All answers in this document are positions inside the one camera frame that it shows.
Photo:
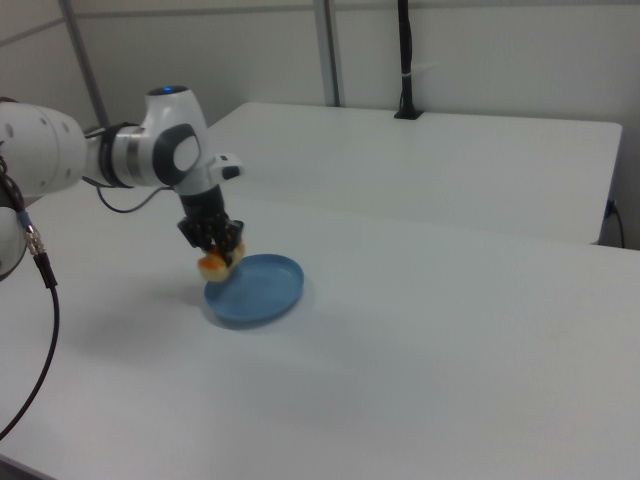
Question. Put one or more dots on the black ribbed gripper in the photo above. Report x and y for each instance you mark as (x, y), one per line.
(205, 220)

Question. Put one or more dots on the orange glazed bread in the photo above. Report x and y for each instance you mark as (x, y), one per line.
(214, 269)

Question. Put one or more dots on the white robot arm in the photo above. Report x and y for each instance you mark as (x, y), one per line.
(45, 150)

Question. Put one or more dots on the blue round plate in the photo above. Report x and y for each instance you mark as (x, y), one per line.
(260, 295)

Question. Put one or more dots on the white side table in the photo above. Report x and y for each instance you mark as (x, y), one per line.
(425, 165)

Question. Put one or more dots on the grey partition post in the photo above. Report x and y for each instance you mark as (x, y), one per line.
(85, 65)
(330, 55)

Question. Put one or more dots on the black camera pole with clamp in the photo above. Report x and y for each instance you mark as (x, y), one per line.
(406, 60)

